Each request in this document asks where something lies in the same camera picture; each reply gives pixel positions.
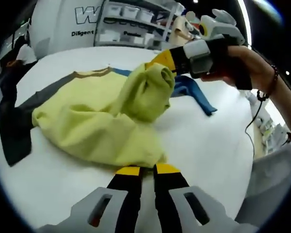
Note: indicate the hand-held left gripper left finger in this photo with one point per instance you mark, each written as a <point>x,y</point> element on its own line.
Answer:
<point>97,208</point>

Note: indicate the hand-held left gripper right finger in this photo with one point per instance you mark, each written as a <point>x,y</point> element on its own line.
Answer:
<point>174,194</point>

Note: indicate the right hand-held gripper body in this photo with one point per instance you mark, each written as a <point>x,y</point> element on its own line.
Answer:
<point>201,55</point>

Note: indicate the yellow blue grey garment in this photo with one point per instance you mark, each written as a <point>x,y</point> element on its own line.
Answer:
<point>92,126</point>

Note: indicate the person's right hand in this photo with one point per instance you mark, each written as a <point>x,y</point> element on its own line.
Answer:
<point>254,68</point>

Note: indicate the white storage bin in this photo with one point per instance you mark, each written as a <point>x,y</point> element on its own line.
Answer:
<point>114,11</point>
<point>145,15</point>
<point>131,12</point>

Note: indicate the grey metal shelving rack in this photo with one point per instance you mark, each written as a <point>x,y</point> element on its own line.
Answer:
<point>100,24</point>

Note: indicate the grey mesh office chair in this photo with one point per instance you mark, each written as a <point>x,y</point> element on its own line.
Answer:
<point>269,184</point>

